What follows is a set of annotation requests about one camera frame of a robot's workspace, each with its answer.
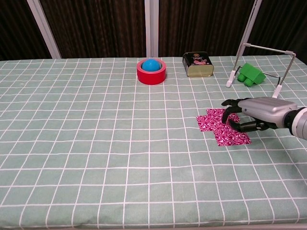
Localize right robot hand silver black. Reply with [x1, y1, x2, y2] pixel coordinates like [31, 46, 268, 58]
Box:
[221, 97, 298, 132]

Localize green plastic toy block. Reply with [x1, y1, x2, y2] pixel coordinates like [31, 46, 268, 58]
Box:
[236, 62, 267, 87]

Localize black gold tin can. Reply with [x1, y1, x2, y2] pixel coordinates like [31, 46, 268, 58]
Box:
[182, 51, 214, 78]

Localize dark brown curtain panel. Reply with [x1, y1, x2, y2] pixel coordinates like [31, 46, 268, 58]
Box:
[247, 0, 307, 60]
[39, 0, 146, 59]
[158, 0, 255, 58]
[0, 0, 52, 60]

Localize red tape roll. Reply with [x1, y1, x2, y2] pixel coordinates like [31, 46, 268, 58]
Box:
[136, 58, 167, 85]

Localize blue ball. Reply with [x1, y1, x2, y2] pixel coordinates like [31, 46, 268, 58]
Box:
[141, 59, 162, 72]

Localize green white checked tablecloth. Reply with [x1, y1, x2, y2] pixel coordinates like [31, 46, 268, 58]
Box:
[0, 56, 307, 228]

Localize metal wire stand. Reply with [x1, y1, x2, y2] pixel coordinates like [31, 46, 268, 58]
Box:
[225, 43, 296, 99]

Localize aluminium frame post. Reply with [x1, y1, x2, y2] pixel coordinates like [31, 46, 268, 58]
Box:
[234, 0, 264, 58]
[143, 0, 159, 58]
[26, 0, 62, 59]

